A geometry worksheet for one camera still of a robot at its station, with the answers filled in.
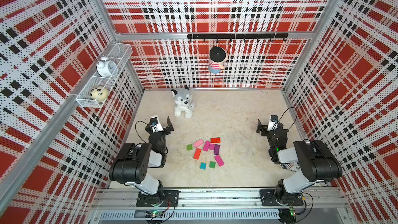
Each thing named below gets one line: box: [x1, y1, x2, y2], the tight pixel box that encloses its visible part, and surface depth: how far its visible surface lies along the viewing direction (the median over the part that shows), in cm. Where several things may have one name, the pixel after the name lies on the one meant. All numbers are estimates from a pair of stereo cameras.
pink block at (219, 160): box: [214, 154, 225, 167], surface depth 88 cm
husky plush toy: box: [171, 84, 196, 119], surface depth 95 cm
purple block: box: [213, 144, 220, 156], surface depth 90 cm
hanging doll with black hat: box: [208, 44, 227, 75], surface depth 97 cm
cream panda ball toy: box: [90, 86, 109, 101], surface depth 66 cm
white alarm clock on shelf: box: [95, 54, 118, 78], surface depth 72 cm
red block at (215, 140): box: [210, 137, 221, 144], surface depth 96 cm
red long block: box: [193, 148, 202, 161], surface depth 90 cm
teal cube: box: [199, 162, 207, 171], surface depth 86 cm
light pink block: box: [192, 138, 204, 148], surface depth 96 cm
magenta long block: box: [202, 140, 211, 152], surface depth 93 cm
